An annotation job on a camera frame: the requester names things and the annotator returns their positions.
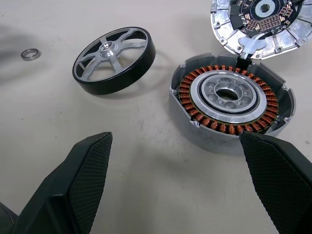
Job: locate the silver motor cover circuit board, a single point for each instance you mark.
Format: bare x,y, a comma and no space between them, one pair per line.
226,26

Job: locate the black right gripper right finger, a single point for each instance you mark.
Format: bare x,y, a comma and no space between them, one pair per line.
280,180

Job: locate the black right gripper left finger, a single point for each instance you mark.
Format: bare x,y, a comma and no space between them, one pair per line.
73,185

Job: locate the silver stator housing copper coils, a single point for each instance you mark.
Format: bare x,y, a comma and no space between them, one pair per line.
185,136

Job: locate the black rimmed silver rotor wheel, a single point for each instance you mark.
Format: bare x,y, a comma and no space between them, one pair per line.
136,73

